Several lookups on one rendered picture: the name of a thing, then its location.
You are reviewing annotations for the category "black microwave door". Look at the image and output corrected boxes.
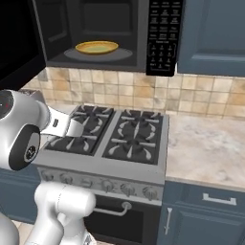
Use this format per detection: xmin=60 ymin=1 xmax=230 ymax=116
xmin=0 ymin=0 xmax=48 ymax=92

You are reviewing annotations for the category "blue drawer front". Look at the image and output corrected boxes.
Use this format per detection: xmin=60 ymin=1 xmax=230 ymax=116
xmin=182 ymin=182 xmax=245 ymax=218

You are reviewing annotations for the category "yellow plate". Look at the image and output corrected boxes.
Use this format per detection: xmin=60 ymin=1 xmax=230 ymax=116
xmin=75 ymin=40 xmax=120 ymax=56

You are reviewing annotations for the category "silver cupboard door handle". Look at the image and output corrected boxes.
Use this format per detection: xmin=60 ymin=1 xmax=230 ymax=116
xmin=164 ymin=207 xmax=173 ymax=235

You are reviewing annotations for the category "black oven door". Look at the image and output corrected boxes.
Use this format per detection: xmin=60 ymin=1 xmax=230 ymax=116
xmin=83 ymin=194 xmax=163 ymax=245

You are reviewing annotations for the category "grey stove with black hob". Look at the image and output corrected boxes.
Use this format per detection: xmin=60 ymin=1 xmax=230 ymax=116
xmin=33 ymin=103 xmax=170 ymax=245

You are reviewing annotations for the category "silver drawer handle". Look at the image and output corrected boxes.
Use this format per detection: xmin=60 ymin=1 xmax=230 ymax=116
xmin=202 ymin=192 xmax=238 ymax=207

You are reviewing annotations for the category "blue base cupboard door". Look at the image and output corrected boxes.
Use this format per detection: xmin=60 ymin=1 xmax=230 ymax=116
xmin=157 ymin=204 xmax=245 ymax=245

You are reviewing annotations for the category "blue wall cupboard door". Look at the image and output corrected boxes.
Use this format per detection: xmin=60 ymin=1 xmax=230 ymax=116
xmin=176 ymin=0 xmax=245 ymax=78

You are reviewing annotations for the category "black microwave oven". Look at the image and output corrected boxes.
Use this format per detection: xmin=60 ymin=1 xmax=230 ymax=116
xmin=32 ymin=0 xmax=185 ymax=78

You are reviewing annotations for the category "blue base cupboard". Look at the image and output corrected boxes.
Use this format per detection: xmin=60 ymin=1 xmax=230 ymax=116
xmin=0 ymin=165 xmax=42 ymax=225

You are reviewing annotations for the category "grey microwave turntable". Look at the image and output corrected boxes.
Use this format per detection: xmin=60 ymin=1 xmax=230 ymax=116
xmin=63 ymin=47 xmax=134 ymax=63

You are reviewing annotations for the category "grey stove knob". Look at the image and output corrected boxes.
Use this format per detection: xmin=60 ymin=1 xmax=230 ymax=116
xmin=142 ymin=186 xmax=160 ymax=201
xmin=100 ymin=179 xmax=115 ymax=192
xmin=59 ymin=172 xmax=75 ymax=185
xmin=120 ymin=183 xmax=136 ymax=197
xmin=41 ymin=169 xmax=56 ymax=182
xmin=79 ymin=177 xmax=95 ymax=189

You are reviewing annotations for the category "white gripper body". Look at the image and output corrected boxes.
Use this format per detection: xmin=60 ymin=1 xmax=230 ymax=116
xmin=65 ymin=117 xmax=86 ymax=139

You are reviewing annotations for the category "silver oven door handle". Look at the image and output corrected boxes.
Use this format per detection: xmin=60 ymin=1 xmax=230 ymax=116
xmin=92 ymin=201 xmax=133 ymax=217

